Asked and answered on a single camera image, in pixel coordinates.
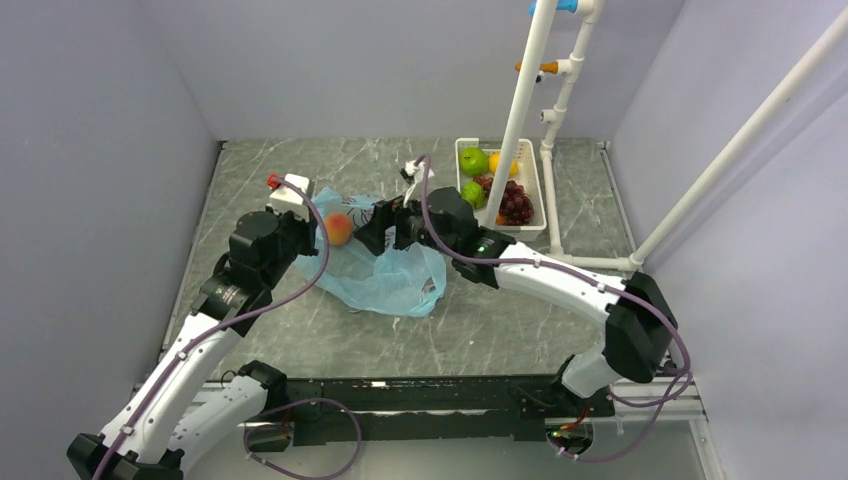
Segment orange red fake peach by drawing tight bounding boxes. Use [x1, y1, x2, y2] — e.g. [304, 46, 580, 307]
[324, 213, 354, 246]

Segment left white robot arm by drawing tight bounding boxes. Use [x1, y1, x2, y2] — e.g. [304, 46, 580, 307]
[67, 207, 320, 479]

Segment white PVC pipe frame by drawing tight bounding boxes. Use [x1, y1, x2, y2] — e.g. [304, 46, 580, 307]
[524, 1, 847, 272]

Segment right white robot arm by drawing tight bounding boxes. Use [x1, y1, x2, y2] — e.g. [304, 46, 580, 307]
[354, 187, 677, 415]

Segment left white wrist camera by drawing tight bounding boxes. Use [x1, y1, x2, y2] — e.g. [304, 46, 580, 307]
[266, 173, 315, 218]

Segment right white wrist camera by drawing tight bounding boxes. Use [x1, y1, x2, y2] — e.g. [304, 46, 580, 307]
[400, 154, 435, 207]

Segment light blue cartoon plastic bag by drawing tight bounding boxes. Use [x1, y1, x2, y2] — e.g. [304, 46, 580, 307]
[292, 187, 447, 317]

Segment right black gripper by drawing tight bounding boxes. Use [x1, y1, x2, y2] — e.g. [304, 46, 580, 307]
[354, 183, 458, 258]

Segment red fake grapes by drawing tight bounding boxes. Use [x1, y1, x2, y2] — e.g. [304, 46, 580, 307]
[473, 176, 494, 197]

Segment green fake fruit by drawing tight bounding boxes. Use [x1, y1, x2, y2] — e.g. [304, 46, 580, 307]
[460, 181, 487, 210]

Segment green fake apple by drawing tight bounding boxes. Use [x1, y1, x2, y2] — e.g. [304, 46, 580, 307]
[459, 147, 489, 178]

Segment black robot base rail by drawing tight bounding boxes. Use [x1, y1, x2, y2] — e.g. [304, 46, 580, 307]
[250, 374, 615, 449]

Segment dark fake fruit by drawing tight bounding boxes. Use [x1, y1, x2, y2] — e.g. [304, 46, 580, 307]
[498, 180, 535, 226]

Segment white perforated plastic basket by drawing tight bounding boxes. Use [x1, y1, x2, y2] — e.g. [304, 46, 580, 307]
[455, 138, 548, 242]

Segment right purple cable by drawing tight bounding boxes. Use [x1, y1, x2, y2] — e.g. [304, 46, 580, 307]
[405, 153, 694, 464]

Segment yellow fake lemon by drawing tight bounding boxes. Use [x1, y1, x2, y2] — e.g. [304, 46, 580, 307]
[488, 152, 521, 179]

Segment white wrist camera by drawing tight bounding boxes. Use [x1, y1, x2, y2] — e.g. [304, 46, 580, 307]
[266, 173, 315, 218]
[400, 154, 435, 207]

